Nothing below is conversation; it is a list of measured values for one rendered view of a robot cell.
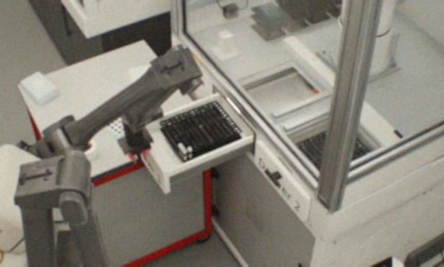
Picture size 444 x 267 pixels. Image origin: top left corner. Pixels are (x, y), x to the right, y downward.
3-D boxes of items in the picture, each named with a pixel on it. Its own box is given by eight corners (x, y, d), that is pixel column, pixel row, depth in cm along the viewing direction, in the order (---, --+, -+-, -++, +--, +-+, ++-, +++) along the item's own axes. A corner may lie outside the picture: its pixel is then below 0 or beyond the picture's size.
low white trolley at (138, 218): (100, 297, 267) (67, 186, 213) (51, 201, 305) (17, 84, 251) (215, 245, 288) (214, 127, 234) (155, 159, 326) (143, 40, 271)
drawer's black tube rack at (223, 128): (183, 168, 209) (183, 155, 205) (160, 135, 220) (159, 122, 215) (241, 144, 217) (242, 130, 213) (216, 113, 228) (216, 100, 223)
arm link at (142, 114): (168, 48, 149) (189, 88, 148) (187, 40, 151) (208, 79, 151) (115, 107, 185) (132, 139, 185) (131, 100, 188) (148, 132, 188)
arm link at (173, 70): (162, 44, 141) (183, 83, 140) (189, 42, 153) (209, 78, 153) (35, 135, 159) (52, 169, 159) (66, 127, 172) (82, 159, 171)
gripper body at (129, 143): (155, 144, 198) (151, 128, 192) (125, 157, 195) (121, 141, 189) (146, 131, 202) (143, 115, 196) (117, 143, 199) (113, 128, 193)
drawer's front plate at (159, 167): (165, 194, 204) (163, 171, 196) (128, 138, 221) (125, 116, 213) (170, 193, 204) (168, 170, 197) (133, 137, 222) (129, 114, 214)
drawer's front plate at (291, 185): (303, 222, 196) (307, 200, 188) (254, 163, 214) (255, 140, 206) (308, 220, 197) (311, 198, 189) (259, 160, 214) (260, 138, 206)
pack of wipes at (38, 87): (60, 95, 246) (57, 86, 243) (40, 106, 241) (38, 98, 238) (41, 78, 253) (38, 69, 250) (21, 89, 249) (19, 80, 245)
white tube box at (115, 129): (120, 143, 228) (118, 136, 225) (105, 133, 231) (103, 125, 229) (144, 125, 234) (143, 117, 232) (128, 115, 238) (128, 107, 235)
